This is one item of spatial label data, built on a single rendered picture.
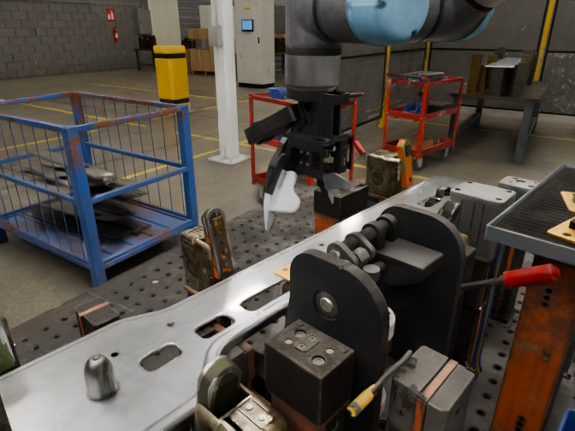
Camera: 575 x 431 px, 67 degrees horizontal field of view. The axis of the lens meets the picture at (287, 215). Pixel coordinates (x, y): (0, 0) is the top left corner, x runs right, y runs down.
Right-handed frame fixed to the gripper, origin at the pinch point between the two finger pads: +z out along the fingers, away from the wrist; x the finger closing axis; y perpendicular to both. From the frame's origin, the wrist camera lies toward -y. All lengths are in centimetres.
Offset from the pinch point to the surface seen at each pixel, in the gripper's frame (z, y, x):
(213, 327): 13.1, -1.3, -16.7
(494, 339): 41, 21, 48
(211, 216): 2.1, -13.4, -6.9
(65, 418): 11.3, 1.2, -38.6
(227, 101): 48, -327, 252
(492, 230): -5.2, 27.5, 4.7
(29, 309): 113, -190, -1
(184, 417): 11.1, 10.6, -29.8
